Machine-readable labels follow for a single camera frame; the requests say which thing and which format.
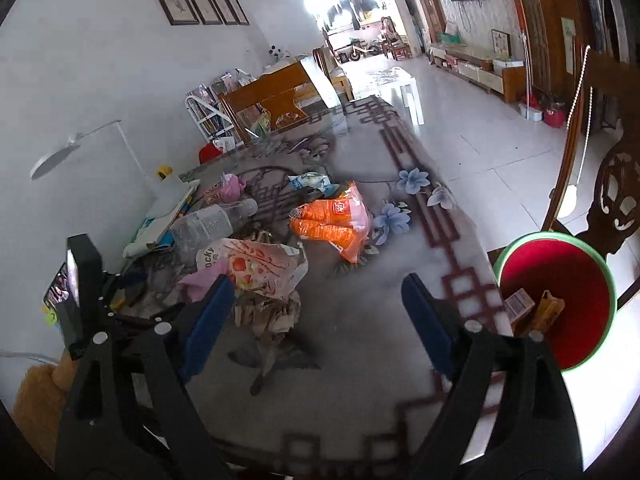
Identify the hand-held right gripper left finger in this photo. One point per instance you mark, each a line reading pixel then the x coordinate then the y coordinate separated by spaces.
pixel 210 320

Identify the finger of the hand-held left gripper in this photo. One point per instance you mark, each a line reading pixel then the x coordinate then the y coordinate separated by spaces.
pixel 140 316
pixel 117 280

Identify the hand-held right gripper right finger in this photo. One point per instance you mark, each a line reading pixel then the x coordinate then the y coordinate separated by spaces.
pixel 425 320

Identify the pink plastic bag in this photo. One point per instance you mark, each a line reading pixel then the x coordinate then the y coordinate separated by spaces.
pixel 200 280

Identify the golden brown wrapper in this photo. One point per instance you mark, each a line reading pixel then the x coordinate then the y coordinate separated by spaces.
pixel 270 315

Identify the white red snack bag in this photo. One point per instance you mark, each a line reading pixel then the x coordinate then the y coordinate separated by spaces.
pixel 250 265

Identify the small tan carton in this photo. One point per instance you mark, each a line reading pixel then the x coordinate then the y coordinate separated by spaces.
pixel 517 305

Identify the clear plastic bottle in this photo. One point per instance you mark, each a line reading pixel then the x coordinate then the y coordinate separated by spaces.
pixel 205 225

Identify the yellow carton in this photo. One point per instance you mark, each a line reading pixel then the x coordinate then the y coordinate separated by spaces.
pixel 547 312

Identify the small pink wrapper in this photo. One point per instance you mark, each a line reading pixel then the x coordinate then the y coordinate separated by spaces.
pixel 231 187

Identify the orange snack bag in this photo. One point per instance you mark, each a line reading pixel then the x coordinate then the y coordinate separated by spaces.
pixel 330 220

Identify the red bin with green rim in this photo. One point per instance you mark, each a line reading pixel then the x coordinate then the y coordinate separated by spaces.
pixel 575 285

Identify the folded newspaper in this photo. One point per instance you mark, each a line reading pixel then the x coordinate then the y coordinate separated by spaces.
pixel 147 247

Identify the blue picture book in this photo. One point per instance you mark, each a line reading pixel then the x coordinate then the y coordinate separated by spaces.
pixel 155 227

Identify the white cup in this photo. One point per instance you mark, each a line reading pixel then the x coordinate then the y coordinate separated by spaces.
pixel 167 192

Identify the orange plush toy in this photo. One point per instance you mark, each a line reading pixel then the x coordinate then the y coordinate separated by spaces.
pixel 40 400

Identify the red cloth item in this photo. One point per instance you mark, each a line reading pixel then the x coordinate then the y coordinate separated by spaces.
pixel 211 154

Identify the blue silver wrapper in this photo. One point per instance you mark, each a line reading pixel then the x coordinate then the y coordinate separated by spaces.
pixel 310 182

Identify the white bookshelf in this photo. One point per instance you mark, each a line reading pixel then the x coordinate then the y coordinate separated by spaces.
pixel 210 120

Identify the mop with white base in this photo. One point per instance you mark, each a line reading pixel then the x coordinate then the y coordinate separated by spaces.
pixel 530 112

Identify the carved wooden chair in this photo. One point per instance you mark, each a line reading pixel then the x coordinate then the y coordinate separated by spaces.
pixel 620 185

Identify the red bucket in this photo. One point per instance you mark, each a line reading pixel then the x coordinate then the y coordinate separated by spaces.
pixel 555 117

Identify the white low table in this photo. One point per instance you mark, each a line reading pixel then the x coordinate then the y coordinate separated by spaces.
pixel 395 80

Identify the wooden television cabinet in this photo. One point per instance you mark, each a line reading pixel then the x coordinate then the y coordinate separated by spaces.
pixel 480 67

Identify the small bicycle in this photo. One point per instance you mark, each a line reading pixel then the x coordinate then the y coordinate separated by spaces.
pixel 357 52

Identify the black white plush toy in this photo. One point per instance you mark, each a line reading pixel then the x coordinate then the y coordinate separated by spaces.
pixel 277 51

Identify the small framed picture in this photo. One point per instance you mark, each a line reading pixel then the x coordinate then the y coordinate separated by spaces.
pixel 501 42

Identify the hanging dark clothes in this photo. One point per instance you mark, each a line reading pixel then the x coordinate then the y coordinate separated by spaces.
pixel 355 5

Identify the wooden wall partition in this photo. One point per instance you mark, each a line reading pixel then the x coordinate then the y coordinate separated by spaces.
pixel 545 20

